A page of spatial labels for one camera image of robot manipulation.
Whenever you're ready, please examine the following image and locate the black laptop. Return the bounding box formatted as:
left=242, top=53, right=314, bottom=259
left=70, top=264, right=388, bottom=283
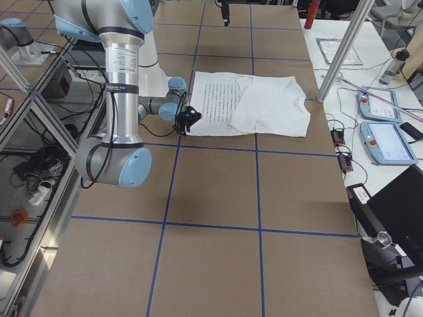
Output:
left=346, top=164, right=422, bottom=265

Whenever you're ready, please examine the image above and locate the lower blue teach pendant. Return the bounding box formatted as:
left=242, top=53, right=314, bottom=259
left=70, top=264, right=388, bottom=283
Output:
left=360, top=122, right=418, bottom=166

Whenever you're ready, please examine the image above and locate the upper blue teach pendant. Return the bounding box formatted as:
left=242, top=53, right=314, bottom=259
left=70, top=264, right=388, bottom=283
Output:
left=358, top=87, right=401, bottom=123

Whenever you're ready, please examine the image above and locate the lower orange black adapter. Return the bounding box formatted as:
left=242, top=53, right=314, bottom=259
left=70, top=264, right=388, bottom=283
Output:
left=337, top=153, right=354, bottom=174

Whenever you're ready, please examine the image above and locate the blue teach pendant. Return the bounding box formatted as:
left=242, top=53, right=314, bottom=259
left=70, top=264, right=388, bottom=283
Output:
left=358, top=87, right=401, bottom=123
left=360, top=122, right=418, bottom=166

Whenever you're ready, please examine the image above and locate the pink rod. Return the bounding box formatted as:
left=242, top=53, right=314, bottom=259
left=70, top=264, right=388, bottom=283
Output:
left=336, top=76, right=423, bottom=123

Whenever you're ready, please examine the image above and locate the red bottle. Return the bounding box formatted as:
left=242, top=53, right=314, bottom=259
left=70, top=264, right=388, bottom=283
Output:
left=304, top=0, right=321, bottom=30

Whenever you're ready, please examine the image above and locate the upper orange black adapter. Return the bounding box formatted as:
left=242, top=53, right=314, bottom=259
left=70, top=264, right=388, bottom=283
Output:
left=330, top=129, right=346, bottom=147

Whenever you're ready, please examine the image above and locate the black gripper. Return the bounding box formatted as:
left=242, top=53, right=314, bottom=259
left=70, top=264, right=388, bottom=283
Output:
left=220, top=1, right=230, bottom=26
left=178, top=119, right=194, bottom=134

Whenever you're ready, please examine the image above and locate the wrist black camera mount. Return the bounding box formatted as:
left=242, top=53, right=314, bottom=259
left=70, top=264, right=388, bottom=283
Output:
left=180, top=106, right=202, bottom=126

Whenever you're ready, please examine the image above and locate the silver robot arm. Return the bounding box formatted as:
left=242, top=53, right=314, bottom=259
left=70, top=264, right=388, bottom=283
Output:
left=53, top=1, right=201, bottom=188

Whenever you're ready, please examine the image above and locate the aluminium frame post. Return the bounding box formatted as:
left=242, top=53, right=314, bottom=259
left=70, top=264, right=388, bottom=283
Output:
left=317, top=0, right=374, bottom=103

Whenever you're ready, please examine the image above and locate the white camera post with base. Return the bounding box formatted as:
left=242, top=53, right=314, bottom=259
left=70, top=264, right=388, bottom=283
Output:
left=138, top=32, right=169, bottom=97

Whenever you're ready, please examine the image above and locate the white power strip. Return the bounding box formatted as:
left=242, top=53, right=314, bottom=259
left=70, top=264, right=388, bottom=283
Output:
left=28, top=185, right=51, bottom=205

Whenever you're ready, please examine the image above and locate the clear water bottle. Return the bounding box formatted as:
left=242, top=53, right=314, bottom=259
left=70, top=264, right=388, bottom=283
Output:
left=379, top=48, right=410, bottom=85

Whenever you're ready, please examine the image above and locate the orange black adapter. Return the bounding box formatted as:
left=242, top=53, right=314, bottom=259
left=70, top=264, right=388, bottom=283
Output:
left=337, top=153, right=354, bottom=174
left=330, top=129, right=346, bottom=147

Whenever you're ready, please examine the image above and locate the white long-sleeve printed shirt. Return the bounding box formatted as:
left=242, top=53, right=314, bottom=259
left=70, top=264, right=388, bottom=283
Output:
left=188, top=71, right=311, bottom=137

